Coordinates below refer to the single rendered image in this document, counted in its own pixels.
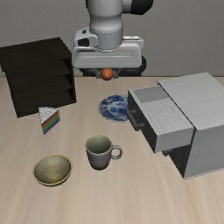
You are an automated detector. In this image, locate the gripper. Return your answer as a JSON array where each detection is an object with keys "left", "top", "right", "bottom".
[{"left": 71, "top": 27, "right": 144, "bottom": 80}]

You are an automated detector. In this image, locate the orange-brown egg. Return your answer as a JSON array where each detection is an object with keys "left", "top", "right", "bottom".
[{"left": 101, "top": 68, "right": 114, "bottom": 81}]

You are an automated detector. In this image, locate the grey cabinet drawer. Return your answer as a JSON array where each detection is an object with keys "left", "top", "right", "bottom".
[{"left": 125, "top": 84, "right": 196, "bottom": 155}]

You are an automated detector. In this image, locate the grey cabinet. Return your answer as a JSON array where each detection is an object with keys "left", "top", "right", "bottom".
[{"left": 157, "top": 71, "right": 224, "bottom": 180}]

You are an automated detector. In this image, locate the blue patterned plate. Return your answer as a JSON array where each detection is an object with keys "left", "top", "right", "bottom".
[{"left": 97, "top": 94, "right": 132, "bottom": 123}]

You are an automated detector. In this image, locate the dark slatted rack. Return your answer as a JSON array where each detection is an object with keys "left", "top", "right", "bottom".
[{"left": 0, "top": 37, "right": 78, "bottom": 119}]

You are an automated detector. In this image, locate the rainbow cake wedge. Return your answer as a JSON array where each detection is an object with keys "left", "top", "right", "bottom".
[{"left": 38, "top": 106, "right": 61, "bottom": 136}]

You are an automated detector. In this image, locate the grey-green mug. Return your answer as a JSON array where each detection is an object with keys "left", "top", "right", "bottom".
[{"left": 84, "top": 134, "right": 123, "bottom": 172}]

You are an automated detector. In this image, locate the olive bowl with yellow rim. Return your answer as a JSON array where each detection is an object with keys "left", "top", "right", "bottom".
[{"left": 32, "top": 153, "right": 74, "bottom": 187}]

